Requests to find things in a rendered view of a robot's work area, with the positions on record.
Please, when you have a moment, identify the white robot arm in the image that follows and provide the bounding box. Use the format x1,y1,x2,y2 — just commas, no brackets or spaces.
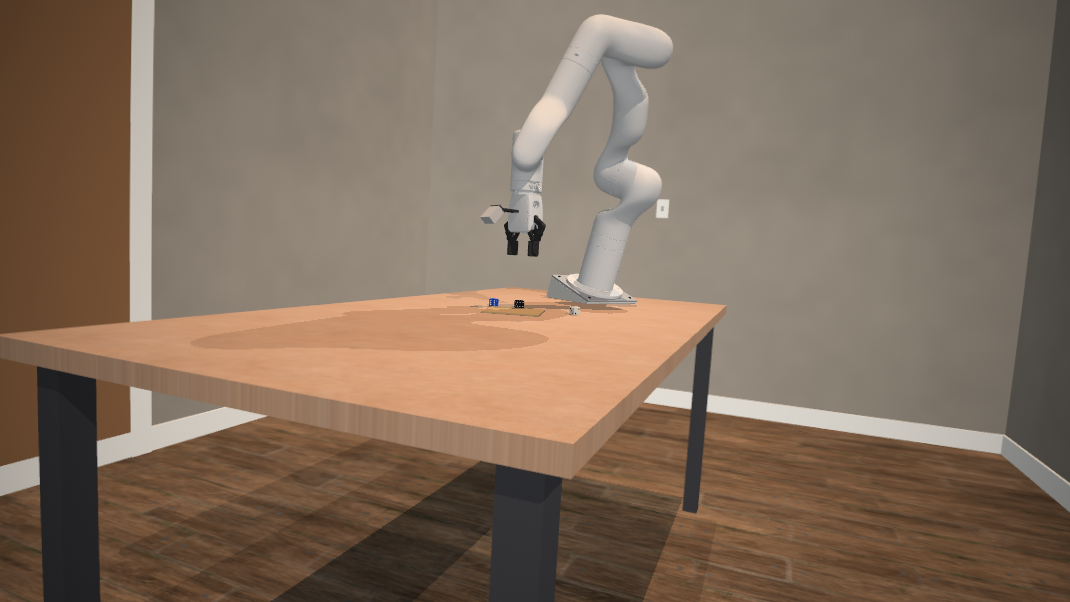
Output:
510,15,673,299

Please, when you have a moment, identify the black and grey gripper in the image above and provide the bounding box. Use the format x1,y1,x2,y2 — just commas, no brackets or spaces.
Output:
504,192,546,257

